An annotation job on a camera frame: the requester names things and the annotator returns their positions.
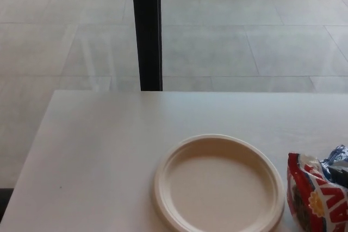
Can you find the white round paper plate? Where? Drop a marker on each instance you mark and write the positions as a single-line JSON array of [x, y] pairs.
[[214, 188]]

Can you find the red white sunflower seed bag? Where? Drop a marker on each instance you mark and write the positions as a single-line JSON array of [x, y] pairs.
[[307, 196]]

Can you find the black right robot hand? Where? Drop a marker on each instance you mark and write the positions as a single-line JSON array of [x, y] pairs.
[[340, 177]]

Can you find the black vertical window post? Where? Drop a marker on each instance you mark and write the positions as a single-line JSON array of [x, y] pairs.
[[147, 31]]

